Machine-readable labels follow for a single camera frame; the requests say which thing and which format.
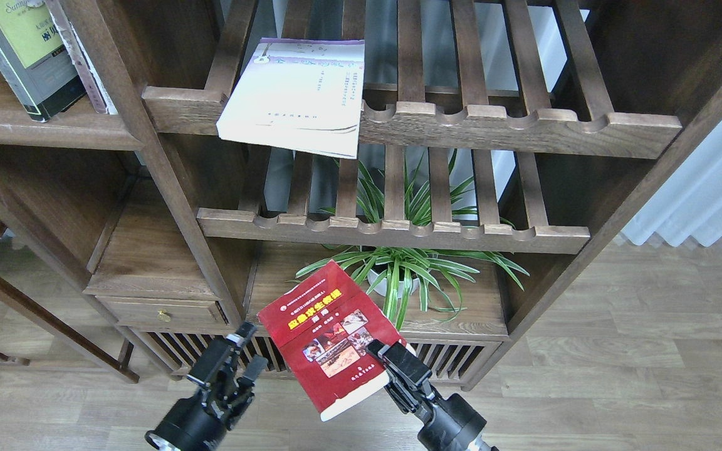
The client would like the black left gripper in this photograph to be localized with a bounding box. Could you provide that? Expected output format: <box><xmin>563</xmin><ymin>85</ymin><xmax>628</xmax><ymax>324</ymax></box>
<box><xmin>144</xmin><ymin>321</ymin><xmax>268</xmax><ymax>450</ymax></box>

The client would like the dark wooden bookshelf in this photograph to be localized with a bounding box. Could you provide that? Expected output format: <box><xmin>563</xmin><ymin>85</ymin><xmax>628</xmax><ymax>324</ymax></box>
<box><xmin>0</xmin><ymin>1</ymin><xmax>722</xmax><ymax>390</ymax></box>

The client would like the brass drawer knob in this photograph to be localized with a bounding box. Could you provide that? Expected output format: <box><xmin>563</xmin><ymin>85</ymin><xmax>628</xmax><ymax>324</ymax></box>
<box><xmin>157</xmin><ymin>310</ymin><xmax>172</xmax><ymax>323</ymax></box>

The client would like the black green cover book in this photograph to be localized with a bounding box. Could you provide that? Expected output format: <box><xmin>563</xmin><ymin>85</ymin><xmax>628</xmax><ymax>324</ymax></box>
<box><xmin>0</xmin><ymin>1</ymin><xmax>86</xmax><ymax>122</ymax></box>

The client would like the thin upright book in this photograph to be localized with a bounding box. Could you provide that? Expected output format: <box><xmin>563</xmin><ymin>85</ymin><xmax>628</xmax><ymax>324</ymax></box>
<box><xmin>44</xmin><ymin>1</ymin><xmax>118</xmax><ymax>115</ymax></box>

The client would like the green spider plant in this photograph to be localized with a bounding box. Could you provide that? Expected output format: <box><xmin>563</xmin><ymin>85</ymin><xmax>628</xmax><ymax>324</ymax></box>
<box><xmin>292</xmin><ymin>151</ymin><xmax>530</xmax><ymax>330</ymax></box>

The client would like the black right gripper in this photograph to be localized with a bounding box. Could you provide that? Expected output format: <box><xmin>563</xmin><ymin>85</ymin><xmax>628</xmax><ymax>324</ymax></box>
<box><xmin>367</xmin><ymin>339</ymin><xmax>489</xmax><ymax>450</ymax></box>

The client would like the white plant pot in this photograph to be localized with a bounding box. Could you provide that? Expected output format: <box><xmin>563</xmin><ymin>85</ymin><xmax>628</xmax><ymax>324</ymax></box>
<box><xmin>366</xmin><ymin>263</ymin><xmax>419</xmax><ymax>298</ymax></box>

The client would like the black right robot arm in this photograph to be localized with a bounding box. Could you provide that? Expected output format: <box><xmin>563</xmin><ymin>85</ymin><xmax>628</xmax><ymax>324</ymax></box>
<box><xmin>367</xmin><ymin>339</ymin><xmax>498</xmax><ymax>450</ymax></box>

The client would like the white purple paperback book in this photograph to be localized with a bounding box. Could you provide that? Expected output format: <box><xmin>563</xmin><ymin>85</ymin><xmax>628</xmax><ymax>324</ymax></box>
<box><xmin>217</xmin><ymin>38</ymin><xmax>365</xmax><ymax>159</ymax></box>

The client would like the red paperback book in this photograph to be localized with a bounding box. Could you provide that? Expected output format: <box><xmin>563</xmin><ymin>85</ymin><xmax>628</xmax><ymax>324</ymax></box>
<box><xmin>258</xmin><ymin>261</ymin><xmax>404</xmax><ymax>422</ymax></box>

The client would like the slatted cabinet door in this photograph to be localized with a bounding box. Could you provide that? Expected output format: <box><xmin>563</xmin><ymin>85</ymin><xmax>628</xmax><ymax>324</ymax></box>
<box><xmin>409</xmin><ymin>340</ymin><xmax>501</xmax><ymax>385</ymax></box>
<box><xmin>133</xmin><ymin>329</ymin><xmax>293</xmax><ymax>379</ymax></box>

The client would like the left slatted cabinet door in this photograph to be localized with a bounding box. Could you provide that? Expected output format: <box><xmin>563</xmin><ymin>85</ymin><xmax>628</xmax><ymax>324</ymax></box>
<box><xmin>133</xmin><ymin>329</ymin><xmax>293</xmax><ymax>379</ymax></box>

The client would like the white curtain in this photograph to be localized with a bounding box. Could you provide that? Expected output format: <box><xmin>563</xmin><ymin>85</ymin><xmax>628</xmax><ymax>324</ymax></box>
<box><xmin>621</xmin><ymin>121</ymin><xmax>722</xmax><ymax>246</ymax></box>

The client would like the right slatted cabinet door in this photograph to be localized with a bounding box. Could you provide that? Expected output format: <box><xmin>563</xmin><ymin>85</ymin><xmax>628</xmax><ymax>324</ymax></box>
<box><xmin>409</xmin><ymin>340</ymin><xmax>501</xmax><ymax>385</ymax></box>

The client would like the dark wooden side furniture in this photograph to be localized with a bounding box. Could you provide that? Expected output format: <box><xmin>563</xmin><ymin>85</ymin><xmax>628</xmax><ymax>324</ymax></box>
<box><xmin>0</xmin><ymin>219</ymin><xmax>139</xmax><ymax>383</ymax></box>

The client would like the small wooden drawer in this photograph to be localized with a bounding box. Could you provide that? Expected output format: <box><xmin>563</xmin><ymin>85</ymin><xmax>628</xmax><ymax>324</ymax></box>
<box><xmin>97</xmin><ymin>295</ymin><xmax>224</xmax><ymax>326</ymax></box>

